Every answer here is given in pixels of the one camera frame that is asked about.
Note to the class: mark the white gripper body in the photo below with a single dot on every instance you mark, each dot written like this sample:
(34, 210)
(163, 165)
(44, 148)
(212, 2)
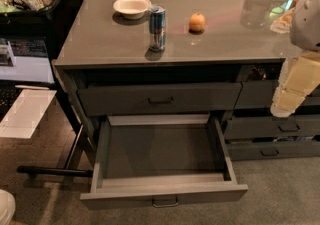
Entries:
(307, 24)

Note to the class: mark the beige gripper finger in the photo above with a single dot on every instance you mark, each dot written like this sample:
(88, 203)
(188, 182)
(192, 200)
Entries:
(289, 101)
(304, 75)

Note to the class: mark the blue silver redbull can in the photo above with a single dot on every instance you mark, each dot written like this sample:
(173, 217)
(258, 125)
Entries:
(157, 27)

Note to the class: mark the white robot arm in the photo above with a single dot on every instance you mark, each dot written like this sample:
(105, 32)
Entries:
(305, 27)

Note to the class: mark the grey top right drawer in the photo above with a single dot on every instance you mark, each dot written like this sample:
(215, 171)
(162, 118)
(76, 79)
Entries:
(256, 94)

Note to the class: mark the grey bottom right drawer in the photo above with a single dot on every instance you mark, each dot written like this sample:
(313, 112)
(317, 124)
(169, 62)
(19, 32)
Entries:
(273, 150)

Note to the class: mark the grey middle right drawer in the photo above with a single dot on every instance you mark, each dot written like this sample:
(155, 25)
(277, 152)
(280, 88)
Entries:
(263, 127)

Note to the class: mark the open grey middle drawer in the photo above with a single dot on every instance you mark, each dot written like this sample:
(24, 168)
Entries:
(162, 164)

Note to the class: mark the grey top left drawer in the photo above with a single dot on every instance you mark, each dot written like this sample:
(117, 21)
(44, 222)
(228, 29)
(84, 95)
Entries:
(158, 99)

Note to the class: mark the clear jar of snacks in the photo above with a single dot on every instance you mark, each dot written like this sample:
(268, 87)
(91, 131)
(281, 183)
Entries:
(286, 19)

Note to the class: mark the grey counter cabinet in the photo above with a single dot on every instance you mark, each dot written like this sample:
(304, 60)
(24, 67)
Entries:
(235, 46)

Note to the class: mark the orange fruit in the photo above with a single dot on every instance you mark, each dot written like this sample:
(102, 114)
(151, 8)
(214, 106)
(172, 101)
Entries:
(197, 22)

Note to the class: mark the white paper bowl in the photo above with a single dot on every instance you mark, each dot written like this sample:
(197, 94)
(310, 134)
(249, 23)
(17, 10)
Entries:
(131, 9)

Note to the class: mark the black bin of snacks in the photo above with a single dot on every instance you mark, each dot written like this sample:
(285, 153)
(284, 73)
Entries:
(49, 19)

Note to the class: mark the white round object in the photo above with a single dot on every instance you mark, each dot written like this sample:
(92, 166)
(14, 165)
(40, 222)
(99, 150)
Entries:
(7, 207)

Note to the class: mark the black cart frame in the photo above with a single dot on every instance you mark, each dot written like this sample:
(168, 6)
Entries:
(72, 151)

